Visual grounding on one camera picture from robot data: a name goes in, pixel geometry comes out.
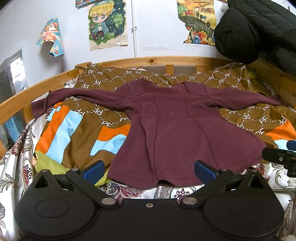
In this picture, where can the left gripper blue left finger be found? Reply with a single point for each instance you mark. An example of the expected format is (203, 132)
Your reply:
(85, 180)

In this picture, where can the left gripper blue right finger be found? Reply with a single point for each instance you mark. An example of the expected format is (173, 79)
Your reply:
(214, 182)

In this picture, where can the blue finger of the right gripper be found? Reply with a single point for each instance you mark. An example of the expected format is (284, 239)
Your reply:
(282, 157)

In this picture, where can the maroon long-sleeve top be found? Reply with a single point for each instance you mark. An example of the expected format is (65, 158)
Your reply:
(171, 129)

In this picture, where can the brown patterned PF blanket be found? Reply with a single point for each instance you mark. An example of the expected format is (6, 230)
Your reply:
(78, 133)

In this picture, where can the floral satin bed sheet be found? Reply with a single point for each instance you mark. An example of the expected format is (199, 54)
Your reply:
(18, 171)

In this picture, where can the black puffer jacket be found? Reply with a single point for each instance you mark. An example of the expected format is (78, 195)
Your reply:
(250, 30)

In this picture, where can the curled anime girl poster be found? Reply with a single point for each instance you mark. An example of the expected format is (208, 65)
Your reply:
(51, 33)

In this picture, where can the anime boy poster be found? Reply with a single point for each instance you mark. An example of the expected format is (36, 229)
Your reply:
(107, 24)

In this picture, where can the colourful landscape poster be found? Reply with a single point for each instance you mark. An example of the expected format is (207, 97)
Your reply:
(200, 20)

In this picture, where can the top edge cartoon poster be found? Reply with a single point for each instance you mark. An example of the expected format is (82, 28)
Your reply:
(82, 3)

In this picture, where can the wooden bed frame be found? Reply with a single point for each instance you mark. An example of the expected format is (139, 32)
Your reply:
(282, 83)

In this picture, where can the grey window frame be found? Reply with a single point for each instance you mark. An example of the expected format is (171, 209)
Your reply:
(13, 81)

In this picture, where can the white wall conduit pipe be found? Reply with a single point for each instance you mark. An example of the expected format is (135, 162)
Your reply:
(134, 30)

